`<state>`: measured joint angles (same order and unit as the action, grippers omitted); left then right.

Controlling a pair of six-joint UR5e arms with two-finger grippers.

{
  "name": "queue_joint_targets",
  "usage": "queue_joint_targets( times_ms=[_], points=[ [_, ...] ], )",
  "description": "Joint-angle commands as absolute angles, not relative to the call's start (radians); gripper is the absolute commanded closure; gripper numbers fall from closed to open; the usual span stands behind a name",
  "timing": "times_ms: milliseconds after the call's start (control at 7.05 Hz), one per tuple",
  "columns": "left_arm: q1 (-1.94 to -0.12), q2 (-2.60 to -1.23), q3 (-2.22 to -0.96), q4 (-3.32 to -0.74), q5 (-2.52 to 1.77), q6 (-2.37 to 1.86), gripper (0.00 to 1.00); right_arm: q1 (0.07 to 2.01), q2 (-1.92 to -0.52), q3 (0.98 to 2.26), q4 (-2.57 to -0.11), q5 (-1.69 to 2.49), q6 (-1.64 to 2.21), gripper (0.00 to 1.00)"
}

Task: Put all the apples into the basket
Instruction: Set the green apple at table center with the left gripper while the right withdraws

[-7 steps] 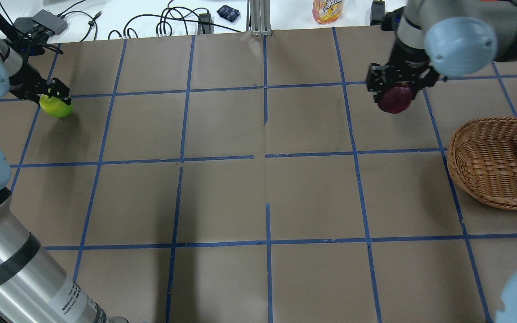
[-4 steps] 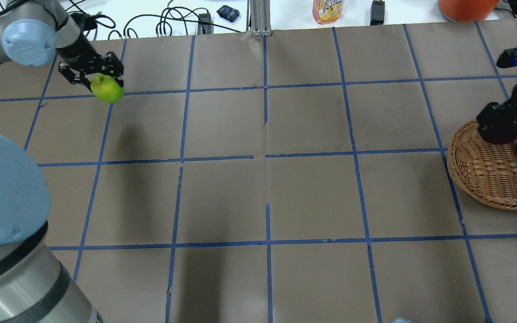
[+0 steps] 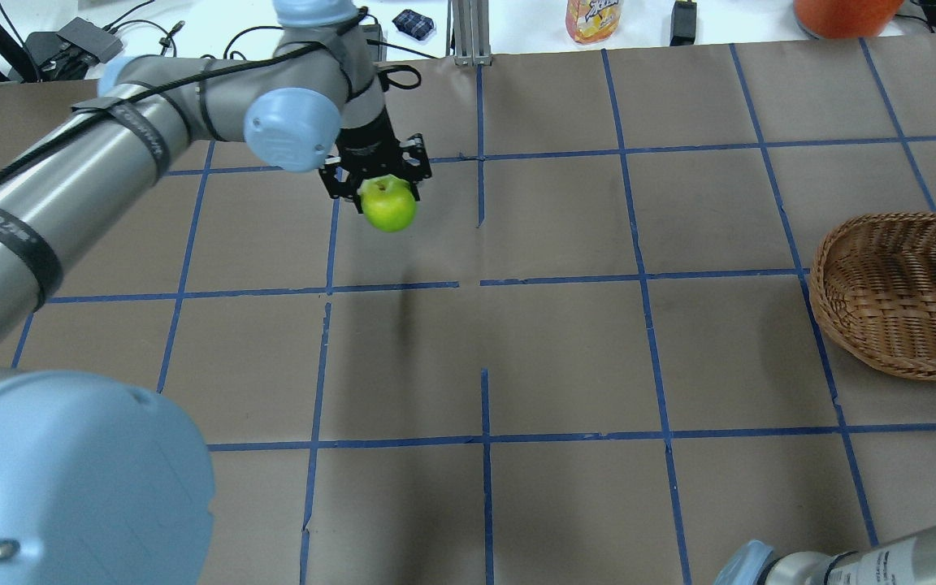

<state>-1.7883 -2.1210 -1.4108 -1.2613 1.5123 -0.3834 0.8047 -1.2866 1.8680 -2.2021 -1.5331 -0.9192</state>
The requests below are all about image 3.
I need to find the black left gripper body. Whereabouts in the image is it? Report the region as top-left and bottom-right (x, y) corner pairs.
(319, 110), (432, 201)

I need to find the green apple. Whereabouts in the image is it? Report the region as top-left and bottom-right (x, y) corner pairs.
(359, 175), (418, 232)

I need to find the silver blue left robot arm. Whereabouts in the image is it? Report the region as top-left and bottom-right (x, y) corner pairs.
(0, 1), (431, 584)

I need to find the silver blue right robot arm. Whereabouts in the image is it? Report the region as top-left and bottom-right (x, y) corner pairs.
(714, 526), (936, 584)

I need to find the woven wicker basket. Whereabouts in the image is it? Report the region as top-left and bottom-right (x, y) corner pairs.
(809, 212), (936, 382)

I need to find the dark blue pouch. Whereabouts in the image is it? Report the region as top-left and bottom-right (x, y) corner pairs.
(392, 10), (437, 41)

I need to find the orange juice bottle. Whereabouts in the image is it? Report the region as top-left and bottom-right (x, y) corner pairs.
(565, 0), (623, 45)

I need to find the black power adapter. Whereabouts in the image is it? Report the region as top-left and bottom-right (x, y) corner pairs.
(669, 1), (698, 47)

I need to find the orange cylindrical container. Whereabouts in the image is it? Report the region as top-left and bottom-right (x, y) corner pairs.
(792, 1), (904, 38)

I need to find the aluminium frame post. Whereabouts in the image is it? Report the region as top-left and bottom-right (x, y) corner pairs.
(447, 1), (492, 67)

